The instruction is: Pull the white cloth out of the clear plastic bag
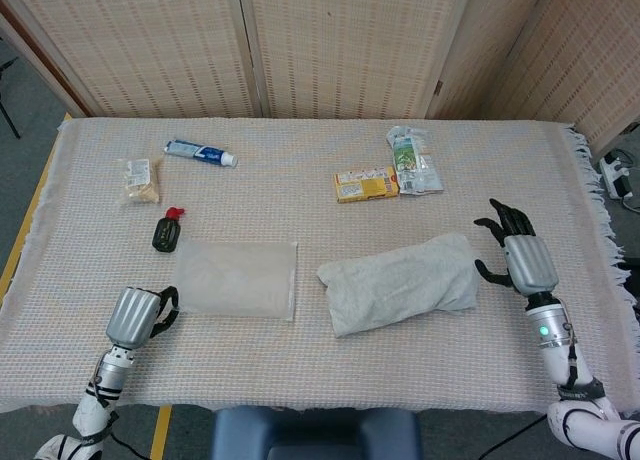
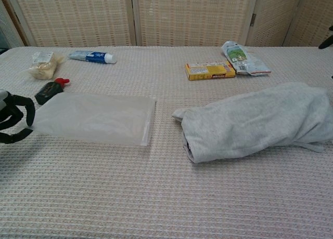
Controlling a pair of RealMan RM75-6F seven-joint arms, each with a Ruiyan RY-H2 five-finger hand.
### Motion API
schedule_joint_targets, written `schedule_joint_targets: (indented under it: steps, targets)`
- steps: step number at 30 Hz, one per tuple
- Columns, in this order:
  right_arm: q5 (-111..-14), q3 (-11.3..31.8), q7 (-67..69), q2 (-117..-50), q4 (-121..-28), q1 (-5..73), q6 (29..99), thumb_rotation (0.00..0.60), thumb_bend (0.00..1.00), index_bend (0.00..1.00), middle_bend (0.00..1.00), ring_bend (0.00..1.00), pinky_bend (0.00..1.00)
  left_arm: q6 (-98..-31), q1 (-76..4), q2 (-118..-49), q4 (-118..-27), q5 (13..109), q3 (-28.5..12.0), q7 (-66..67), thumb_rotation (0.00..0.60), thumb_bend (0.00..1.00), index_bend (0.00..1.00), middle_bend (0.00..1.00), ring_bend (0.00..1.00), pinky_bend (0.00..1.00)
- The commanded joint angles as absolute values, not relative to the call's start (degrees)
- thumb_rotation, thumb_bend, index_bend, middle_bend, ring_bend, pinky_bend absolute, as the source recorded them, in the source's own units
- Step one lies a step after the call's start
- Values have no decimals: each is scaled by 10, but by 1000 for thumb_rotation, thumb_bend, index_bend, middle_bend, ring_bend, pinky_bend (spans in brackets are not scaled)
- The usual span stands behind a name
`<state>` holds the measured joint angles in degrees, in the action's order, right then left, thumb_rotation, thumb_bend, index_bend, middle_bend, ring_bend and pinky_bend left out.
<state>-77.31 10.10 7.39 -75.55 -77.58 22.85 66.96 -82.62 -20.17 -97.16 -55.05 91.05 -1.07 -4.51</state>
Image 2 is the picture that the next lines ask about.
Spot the white green snack pouch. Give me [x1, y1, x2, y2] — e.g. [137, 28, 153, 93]
[221, 40, 273, 77]

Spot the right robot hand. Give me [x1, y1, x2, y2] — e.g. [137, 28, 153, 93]
[318, 25, 333, 50]

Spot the clear plastic zip bag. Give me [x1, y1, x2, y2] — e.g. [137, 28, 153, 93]
[32, 92, 158, 147]

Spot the woven checked tablecloth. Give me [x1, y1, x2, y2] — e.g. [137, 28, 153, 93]
[0, 45, 333, 239]

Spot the blue white toothpaste tube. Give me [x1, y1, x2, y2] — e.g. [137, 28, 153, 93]
[67, 50, 118, 65]

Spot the black bottle red cap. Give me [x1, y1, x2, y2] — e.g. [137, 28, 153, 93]
[34, 77, 71, 106]

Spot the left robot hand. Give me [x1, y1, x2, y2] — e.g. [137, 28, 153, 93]
[0, 90, 36, 144]

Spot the beige snack packet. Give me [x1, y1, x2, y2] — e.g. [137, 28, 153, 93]
[21, 51, 66, 81]

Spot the woven bamboo screen panel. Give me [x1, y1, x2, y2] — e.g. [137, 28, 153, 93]
[245, 0, 304, 47]
[283, 0, 333, 48]
[4, 0, 136, 48]
[131, 0, 258, 47]

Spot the yellow cardboard box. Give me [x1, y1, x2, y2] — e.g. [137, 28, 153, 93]
[185, 60, 237, 82]

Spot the grey garment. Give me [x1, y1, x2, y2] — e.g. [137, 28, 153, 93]
[172, 81, 333, 164]

